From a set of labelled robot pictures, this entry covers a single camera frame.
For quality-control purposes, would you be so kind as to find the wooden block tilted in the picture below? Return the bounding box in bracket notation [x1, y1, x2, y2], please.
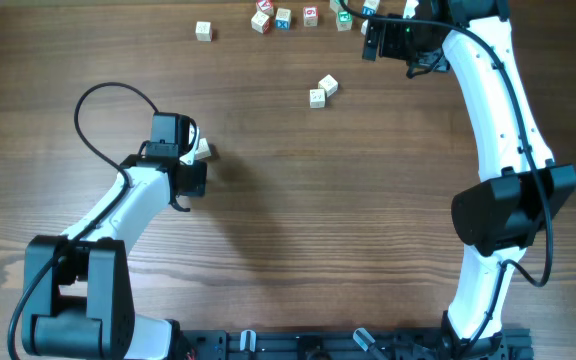
[318, 74, 339, 97]
[361, 20, 368, 36]

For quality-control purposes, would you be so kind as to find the camera cable black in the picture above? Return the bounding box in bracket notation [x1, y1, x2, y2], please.
[337, 0, 555, 351]
[6, 81, 162, 360]

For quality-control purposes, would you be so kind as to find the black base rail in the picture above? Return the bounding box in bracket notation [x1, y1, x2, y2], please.
[167, 327, 535, 360]

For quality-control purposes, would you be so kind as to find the red number nine block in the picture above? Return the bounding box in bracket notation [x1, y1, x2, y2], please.
[303, 6, 319, 27]

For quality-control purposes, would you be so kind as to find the green F letter block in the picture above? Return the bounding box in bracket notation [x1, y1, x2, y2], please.
[336, 11, 353, 31]

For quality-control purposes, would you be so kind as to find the right camera cable black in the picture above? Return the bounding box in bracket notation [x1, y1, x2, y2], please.
[337, 0, 555, 351]

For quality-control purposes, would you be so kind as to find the wooden block red side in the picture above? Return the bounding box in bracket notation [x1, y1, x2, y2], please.
[251, 11, 271, 34]

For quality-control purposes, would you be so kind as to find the red letter block top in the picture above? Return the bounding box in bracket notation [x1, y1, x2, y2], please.
[255, 0, 274, 17]

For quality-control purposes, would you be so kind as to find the left camera cable black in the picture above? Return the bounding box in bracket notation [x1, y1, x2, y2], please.
[6, 81, 162, 360]

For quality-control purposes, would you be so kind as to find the wooden block tilted middle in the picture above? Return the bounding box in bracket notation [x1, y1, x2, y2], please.
[318, 74, 339, 97]

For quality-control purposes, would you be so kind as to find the wooden block tilted right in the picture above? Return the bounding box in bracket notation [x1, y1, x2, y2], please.
[361, 20, 368, 36]

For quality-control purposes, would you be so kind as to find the wooden block lower middle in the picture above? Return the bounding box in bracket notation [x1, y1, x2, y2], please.
[309, 88, 326, 109]

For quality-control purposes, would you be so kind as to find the green A letter block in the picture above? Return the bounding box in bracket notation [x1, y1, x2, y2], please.
[330, 0, 343, 13]

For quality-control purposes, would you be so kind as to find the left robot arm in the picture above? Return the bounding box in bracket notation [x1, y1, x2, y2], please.
[9, 112, 207, 359]

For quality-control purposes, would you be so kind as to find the blue X letter block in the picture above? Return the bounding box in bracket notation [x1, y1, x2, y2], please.
[275, 8, 292, 30]

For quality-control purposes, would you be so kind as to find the blue D letter block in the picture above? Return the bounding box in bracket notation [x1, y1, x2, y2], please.
[362, 0, 380, 16]

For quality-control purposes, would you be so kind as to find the plain wooden block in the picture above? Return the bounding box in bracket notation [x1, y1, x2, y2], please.
[195, 21, 213, 42]
[195, 138, 212, 160]

